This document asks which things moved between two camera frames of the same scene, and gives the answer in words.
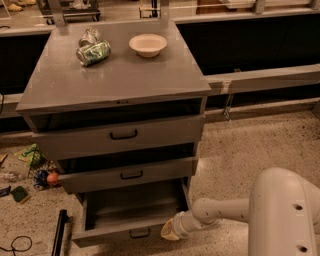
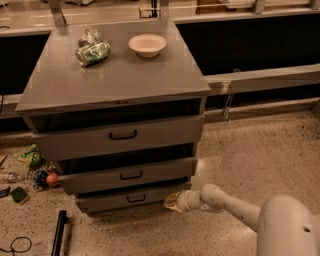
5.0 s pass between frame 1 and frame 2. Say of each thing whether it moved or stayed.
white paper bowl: stayed
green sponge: stayed
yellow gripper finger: moved
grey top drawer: stayed
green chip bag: stayed
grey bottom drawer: moved
